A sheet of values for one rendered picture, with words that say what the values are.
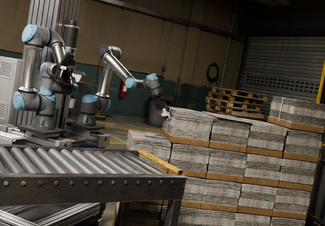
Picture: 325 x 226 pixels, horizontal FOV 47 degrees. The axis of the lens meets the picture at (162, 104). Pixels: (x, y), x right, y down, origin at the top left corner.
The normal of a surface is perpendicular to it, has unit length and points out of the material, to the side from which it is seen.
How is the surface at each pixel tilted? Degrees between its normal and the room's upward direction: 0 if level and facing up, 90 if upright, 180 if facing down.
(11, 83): 90
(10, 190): 90
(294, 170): 90
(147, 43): 90
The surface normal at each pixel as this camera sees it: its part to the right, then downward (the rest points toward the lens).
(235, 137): 0.18, 0.10
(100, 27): 0.53, 0.15
